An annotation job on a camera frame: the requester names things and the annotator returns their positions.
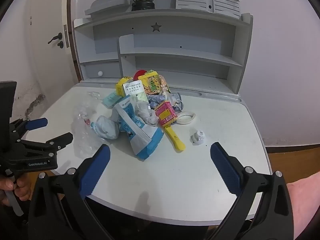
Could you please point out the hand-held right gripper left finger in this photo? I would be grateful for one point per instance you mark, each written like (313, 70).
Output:
(96, 172)

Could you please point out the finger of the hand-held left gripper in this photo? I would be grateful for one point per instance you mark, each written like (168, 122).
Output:
(38, 123)
(57, 142)

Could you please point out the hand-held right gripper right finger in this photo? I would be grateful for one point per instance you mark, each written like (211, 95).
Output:
(226, 170)

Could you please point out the clear plastic bag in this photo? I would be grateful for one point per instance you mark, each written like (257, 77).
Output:
(83, 130)

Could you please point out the small white cup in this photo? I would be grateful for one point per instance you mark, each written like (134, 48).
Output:
(198, 137)

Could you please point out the white paper ball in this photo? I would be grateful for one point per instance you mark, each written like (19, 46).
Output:
(106, 127)

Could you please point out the blue white snack bag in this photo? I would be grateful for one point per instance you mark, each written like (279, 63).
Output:
(140, 135)

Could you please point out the yellow plastic tool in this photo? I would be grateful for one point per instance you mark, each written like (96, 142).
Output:
(176, 140)

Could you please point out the small clear plastic piece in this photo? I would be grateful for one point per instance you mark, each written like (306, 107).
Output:
(93, 95)

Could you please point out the teal packet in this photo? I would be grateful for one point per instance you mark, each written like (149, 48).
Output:
(110, 101)

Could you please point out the pink yellow carton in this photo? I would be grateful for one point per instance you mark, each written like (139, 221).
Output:
(166, 113)

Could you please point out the yellow box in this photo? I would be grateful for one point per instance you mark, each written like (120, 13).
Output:
(120, 83)

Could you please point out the grey plastic bag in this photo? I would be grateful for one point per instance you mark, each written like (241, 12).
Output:
(175, 98)

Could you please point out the light green box white label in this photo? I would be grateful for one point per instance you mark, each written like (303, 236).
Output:
(132, 87)

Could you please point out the blue patterned wrapper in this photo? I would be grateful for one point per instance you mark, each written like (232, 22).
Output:
(155, 100)

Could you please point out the brown snack packet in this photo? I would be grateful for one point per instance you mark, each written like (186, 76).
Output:
(164, 85)

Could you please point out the red round lid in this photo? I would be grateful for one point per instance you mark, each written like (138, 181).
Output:
(138, 74)

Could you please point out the green yellow snack packet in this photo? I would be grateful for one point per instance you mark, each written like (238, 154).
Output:
(153, 82)

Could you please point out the person's left hand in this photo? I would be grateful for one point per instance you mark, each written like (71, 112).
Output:
(23, 187)

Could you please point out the black door lock knob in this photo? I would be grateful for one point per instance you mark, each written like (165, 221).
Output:
(60, 44)

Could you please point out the pink blanket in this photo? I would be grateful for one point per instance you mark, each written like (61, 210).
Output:
(302, 200)

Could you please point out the grey drawer with white knob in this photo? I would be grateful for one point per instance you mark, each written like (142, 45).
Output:
(110, 68)

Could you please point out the metal door latch plate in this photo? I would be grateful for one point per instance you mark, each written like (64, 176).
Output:
(65, 36)

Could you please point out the white door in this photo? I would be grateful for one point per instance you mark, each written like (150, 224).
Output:
(42, 12)

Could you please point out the white desk hutch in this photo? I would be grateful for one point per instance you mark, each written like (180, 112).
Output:
(175, 40)

